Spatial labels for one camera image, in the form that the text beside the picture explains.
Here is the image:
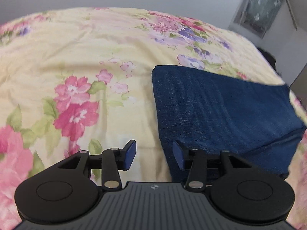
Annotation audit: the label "dark blue denim pants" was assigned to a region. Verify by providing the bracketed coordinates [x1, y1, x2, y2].
[151, 65, 306, 182]

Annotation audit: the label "floral yellow bed cover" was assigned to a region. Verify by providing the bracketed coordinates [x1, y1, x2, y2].
[1, 8, 306, 229]

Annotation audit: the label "dark clothes pile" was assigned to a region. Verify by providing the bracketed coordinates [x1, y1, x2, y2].
[257, 47, 278, 73]

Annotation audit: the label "beige wardrobe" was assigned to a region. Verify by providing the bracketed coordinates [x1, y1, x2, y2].
[290, 65, 307, 90]

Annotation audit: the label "grey patterned window curtain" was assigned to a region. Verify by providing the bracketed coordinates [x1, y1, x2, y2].
[234, 0, 284, 38]

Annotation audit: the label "grey air conditioner hose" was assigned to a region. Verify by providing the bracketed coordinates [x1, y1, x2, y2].
[275, 0, 298, 31]

